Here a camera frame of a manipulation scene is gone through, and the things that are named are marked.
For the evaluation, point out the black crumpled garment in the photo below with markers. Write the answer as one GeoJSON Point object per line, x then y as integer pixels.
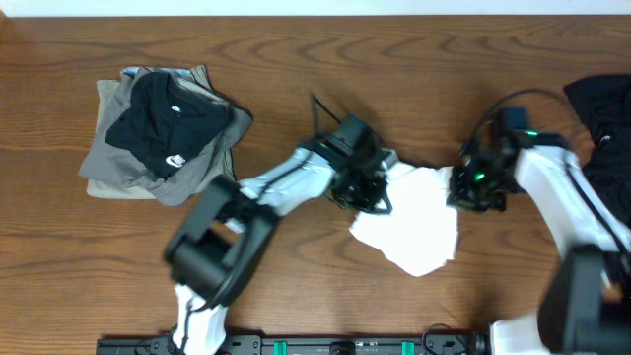
{"type": "Point", "coordinates": [602, 103]}

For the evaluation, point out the grey folded garment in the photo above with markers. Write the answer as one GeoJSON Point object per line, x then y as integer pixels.
{"type": "Point", "coordinates": [113, 163]}

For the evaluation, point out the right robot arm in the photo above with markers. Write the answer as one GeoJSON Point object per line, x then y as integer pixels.
{"type": "Point", "coordinates": [586, 308]}

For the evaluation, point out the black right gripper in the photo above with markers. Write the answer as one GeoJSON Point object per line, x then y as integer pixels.
{"type": "Point", "coordinates": [461, 195]}

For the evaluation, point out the white t-shirt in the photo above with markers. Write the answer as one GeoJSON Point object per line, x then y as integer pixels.
{"type": "Point", "coordinates": [419, 234]}

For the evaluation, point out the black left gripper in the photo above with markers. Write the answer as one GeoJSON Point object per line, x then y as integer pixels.
{"type": "Point", "coordinates": [371, 202]}

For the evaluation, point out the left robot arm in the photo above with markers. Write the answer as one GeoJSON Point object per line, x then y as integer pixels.
{"type": "Point", "coordinates": [217, 248]}

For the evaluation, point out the black Nike t-shirt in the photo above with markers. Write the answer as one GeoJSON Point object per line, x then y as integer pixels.
{"type": "Point", "coordinates": [166, 125]}

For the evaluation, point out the beige folded garment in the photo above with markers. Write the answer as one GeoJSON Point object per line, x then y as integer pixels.
{"type": "Point", "coordinates": [106, 190]}

